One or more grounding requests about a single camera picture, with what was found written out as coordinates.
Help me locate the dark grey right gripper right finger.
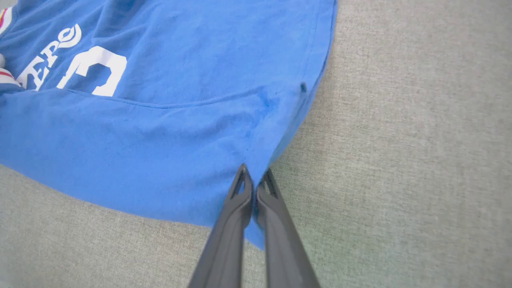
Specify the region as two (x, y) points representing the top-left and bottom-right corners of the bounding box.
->
(256, 168), (321, 288)

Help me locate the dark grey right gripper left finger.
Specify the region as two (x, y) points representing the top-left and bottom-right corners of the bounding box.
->
(188, 164), (254, 288)

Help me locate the blue t-shirt with white print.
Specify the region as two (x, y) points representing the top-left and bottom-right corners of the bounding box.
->
(0, 0), (338, 250)

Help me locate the beige fabric sofa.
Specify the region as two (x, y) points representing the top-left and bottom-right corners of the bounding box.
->
(0, 0), (512, 288)

